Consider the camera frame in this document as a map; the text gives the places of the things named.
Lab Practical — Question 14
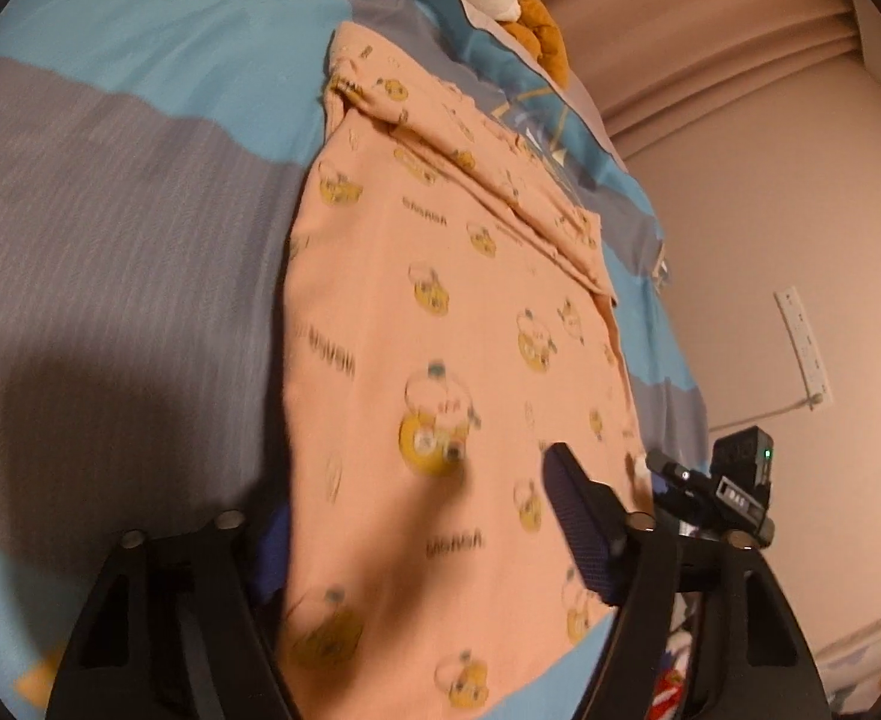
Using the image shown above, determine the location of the white wall power strip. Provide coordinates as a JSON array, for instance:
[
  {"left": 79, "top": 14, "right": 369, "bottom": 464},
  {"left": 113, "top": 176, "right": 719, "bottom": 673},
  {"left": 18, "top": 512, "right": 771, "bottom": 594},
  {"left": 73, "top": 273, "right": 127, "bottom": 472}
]
[{"left": 775, "top": 285, "right": 834, "bottom": 411}]

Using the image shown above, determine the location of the pink cartoon print garment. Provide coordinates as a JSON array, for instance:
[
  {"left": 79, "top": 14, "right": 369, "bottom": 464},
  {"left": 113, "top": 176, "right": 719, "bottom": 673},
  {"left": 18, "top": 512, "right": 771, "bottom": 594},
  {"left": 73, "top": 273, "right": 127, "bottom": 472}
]
[{"left": 271, "top": 19, "right": 655, "bottom": 713}]

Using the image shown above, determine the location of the white power cable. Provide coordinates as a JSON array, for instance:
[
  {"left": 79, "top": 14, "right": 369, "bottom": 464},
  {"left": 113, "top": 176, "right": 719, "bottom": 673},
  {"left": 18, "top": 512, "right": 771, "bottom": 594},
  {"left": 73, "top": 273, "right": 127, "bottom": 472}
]
[{"left": 709, "top": 393, "right": 818, "bottom": 432}]

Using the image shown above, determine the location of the light patterned bedding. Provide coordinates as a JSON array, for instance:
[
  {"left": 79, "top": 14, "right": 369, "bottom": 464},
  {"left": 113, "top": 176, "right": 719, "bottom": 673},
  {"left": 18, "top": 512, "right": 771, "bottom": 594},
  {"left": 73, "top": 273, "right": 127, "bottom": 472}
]
[{"left": 816, "top": 606, "right": 881, "bottom": 715}]

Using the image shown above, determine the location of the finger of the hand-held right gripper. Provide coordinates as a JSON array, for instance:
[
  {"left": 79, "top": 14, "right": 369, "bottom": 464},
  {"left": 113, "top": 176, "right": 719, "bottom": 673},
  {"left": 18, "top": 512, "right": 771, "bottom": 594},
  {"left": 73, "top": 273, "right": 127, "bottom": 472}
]
[{"left": 645, "top": 450, "right": 714, "bottom": 515}]

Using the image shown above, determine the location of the pink curtain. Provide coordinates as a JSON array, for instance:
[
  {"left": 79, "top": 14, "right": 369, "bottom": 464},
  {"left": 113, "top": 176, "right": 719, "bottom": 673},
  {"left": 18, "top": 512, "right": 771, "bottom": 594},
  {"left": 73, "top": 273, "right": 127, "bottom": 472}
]
[{"left": 519, "top": 0, "right": 873, "bottom": 155}]

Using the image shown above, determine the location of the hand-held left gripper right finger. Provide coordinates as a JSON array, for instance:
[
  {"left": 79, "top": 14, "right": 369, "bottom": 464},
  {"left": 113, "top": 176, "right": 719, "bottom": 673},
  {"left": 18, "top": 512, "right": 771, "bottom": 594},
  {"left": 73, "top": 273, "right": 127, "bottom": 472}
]
[{"left": 541, "top": 441, "right": 833, "bottom": 720}]

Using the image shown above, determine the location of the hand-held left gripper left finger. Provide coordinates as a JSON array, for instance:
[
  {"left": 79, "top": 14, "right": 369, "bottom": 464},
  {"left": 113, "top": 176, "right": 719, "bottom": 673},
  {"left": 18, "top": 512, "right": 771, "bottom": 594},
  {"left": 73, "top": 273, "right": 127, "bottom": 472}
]
[{"left": 45, "top": 508, "right": 295, "bottom": 720}]

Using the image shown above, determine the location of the brown plush toy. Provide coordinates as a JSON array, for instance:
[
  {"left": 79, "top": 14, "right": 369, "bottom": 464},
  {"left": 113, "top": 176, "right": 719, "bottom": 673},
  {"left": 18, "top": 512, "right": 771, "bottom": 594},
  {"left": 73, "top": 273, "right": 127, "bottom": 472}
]
[{"left": 502, "top": 0, "right": 574, "bottom": 85}]

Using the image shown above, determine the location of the blue grey printed bed sheet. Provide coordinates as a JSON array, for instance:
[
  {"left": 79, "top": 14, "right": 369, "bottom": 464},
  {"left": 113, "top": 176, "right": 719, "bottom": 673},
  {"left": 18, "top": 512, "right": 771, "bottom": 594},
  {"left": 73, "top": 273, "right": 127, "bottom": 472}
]
[{"left": 0, "top": 0, "right": 712, "bottom": 720}]

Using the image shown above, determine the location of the red and white packet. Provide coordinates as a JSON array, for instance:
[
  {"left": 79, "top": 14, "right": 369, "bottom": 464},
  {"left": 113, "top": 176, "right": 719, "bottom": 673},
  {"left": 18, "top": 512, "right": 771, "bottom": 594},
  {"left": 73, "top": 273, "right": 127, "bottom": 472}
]
[{"left": 634, "top": 626, "right": 691, "bottom": 720}]

